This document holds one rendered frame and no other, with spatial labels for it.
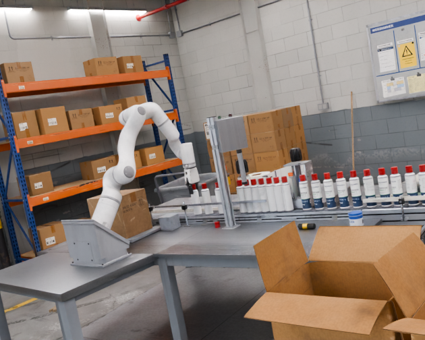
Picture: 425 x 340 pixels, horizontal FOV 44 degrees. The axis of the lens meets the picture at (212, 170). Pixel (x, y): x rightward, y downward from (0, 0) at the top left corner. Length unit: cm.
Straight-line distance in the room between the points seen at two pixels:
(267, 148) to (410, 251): 542
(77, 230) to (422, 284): 202
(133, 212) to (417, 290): 232
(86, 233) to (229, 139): 96
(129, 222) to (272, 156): 365
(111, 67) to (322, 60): 299
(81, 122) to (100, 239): 438
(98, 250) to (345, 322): 181
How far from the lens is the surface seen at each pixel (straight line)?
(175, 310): 300
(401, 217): 284
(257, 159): 682
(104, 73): 743
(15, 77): 672
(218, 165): 309
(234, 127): 307
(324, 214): 298
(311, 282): 171
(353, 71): 764
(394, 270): 129
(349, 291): 167
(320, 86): 786
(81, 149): 797
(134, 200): 337
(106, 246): 288
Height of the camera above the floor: 154
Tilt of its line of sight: 6 degrees down
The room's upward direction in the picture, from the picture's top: 10 degrees counter-clockwise
